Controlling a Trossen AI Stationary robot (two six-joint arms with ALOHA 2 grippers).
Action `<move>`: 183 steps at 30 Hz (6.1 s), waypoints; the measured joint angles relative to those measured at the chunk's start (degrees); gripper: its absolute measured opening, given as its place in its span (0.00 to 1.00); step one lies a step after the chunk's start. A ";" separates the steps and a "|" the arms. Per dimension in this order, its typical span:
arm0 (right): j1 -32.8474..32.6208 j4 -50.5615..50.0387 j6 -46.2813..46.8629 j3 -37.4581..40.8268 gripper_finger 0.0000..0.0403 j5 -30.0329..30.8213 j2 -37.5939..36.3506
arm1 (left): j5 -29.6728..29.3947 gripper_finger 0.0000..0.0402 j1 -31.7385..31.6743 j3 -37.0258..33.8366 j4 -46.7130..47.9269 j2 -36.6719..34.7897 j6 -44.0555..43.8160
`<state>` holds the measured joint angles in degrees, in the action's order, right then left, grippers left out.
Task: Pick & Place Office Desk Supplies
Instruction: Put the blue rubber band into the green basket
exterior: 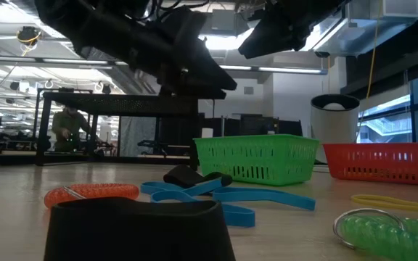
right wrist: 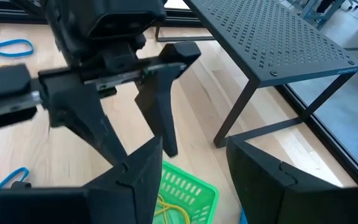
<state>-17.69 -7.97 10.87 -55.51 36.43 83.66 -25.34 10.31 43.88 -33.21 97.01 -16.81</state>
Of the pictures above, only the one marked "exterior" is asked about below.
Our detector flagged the person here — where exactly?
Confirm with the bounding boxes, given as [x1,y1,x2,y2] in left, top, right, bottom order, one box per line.
[51,106,91,153]

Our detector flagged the black background equipment row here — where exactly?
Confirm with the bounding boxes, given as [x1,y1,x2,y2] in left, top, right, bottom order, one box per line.
[200,112,303,138]

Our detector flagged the green coil keychain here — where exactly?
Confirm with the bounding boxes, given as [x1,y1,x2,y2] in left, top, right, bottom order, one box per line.
[332,207,418,261]

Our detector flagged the red plastic basket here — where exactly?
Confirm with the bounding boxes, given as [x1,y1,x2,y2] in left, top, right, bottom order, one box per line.
[322,142,418,186]

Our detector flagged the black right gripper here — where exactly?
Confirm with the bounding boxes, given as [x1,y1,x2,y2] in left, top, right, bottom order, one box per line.
[237,0,344,59]

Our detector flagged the orange coil keychain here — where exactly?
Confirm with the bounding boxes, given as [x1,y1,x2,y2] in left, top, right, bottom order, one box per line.
[43,183,140,210]

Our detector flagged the yellow rubber band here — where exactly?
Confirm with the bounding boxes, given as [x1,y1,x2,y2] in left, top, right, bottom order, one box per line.
[351,194,418,214]

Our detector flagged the black ceiling cable reel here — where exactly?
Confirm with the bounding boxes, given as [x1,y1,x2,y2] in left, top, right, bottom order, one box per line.
[15,25,44,47]

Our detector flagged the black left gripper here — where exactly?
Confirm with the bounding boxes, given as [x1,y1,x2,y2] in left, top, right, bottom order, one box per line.
[121,5,237,100]

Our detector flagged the long ceiling light bar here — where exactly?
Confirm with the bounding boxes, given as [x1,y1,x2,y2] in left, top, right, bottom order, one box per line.
[0,56,328,76]

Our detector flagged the blue rubber band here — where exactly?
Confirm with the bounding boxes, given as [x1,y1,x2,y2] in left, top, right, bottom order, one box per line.
[140,178,224,197]
[149,191,256,228]
[212,186,316,212]

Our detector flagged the metal ventilation duct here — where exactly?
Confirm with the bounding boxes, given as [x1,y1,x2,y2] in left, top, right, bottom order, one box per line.
[312,0,418,58]

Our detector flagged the yellow hanging cable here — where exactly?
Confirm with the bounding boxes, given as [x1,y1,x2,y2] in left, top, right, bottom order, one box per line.
[365,0,383,104]

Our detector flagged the green plastic basket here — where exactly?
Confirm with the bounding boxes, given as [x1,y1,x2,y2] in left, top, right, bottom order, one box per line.
[193,133,321,187]

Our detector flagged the black elastic band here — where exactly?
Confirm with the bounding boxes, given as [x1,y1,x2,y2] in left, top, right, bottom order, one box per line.
[44,196,237,261]
[163,164,234,189]

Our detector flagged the black perforated metal shelf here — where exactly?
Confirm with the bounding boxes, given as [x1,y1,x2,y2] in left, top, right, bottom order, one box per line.
[36,91,200,167]

